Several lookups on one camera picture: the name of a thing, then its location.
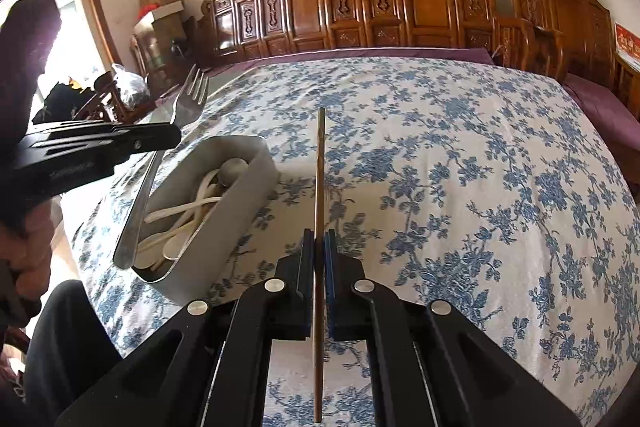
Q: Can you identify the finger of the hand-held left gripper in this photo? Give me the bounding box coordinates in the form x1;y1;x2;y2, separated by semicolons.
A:
15;123;182;171
31;118;121;138

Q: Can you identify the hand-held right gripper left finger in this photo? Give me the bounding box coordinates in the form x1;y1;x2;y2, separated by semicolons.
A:
55;229;317;427

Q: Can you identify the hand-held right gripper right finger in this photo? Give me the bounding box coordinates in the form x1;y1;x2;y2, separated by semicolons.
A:
324;229;583;427

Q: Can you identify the metal fork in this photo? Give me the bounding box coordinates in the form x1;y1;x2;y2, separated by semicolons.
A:
114;64;210;269

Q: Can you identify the white plastic spoon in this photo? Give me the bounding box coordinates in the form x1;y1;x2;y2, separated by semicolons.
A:
162;187;226;261
144;196;221;225

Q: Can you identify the metal utensil tray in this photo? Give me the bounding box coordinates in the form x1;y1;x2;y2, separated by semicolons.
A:
112;136;279;307

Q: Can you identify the wooden chopstick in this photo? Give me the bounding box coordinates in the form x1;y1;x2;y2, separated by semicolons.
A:
312;108;327;424

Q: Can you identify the person's left hand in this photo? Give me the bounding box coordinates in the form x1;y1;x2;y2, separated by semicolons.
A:
0;202;60;304

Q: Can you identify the black bag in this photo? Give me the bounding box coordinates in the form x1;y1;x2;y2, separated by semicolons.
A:
31;81;103;124

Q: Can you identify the wooden dining chair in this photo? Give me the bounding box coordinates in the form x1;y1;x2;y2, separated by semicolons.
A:
92;72;153;124

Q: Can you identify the clear plastic bag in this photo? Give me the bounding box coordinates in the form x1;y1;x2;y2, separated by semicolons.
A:
112;64;151;108

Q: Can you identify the white ladle spoon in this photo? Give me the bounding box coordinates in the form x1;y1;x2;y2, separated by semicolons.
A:
136;169;223;272

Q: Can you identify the blue floral tablecloth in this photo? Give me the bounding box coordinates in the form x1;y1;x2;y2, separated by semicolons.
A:
70;57;640;427

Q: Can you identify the person's black trouser leg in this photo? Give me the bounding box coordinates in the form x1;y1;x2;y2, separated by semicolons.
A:
22;279;125;410

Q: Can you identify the carved wooden sofa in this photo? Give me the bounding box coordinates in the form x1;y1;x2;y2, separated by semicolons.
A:
195;0;501;68

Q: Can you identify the carved wooden armchair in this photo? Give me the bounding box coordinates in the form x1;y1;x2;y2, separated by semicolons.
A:
495;0;621;84

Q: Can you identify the wooden side table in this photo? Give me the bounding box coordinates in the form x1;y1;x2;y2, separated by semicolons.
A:
612;52;640;120

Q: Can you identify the wooden door frame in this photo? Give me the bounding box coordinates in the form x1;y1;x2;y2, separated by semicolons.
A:
0;0;124;68

